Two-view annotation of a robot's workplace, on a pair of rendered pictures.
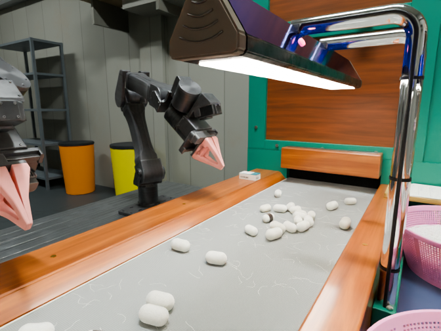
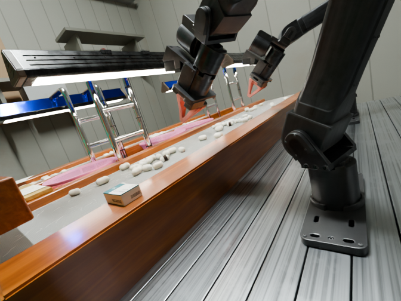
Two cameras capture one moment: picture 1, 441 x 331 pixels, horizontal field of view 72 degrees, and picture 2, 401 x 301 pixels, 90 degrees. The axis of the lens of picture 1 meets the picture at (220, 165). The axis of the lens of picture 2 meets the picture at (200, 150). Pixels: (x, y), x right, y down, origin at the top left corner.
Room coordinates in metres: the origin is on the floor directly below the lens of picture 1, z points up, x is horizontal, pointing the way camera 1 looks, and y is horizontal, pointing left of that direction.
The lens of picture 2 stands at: (1.26, 0.10, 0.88)
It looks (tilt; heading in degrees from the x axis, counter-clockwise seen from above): 12 degrees down; 188
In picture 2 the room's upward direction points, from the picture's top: 17 degrees counter-clockwise
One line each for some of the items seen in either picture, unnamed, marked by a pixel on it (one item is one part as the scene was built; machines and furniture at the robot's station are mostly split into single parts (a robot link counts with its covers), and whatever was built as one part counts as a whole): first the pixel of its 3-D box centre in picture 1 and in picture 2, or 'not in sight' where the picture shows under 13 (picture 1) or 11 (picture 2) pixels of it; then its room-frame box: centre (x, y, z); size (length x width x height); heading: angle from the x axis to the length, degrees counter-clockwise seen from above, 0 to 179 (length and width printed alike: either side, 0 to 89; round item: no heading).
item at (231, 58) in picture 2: not in sight; (248, 58); (-0.26, 0.38, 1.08); 0.62 x 0.08 x 0.07; 147
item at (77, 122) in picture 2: not in sight; (91, 132); (0.28, -0.55, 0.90); 0.20 x 0.19 x 0.45; 147
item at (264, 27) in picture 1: (308, 58); (127, 63); (0.55, -0.15, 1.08); 0.62 x 0.08 x 0.07; 147
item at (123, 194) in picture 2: (249, 175); (122, 193); (0.95, -0.09, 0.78); 0.06 x 0.04 x 0.02; 57
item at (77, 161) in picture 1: (79, 167); not in sight; (3.48, 1.67, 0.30); 0.38 x 0.37 x 0.59; 148
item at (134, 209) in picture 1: (147, 195); (333, 182); (0.95, 0.24, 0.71); 0.20 x 0.07 x 0.08; 148
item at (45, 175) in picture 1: (35, 115); not in sight; (3.94, 2.38, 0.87); 0.88 x 0.37 x 1.75; 58
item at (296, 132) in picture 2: (149, 176); (319, 143); (0.95, 0.23, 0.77); 0.09 x 0.06 x 0.06; 127
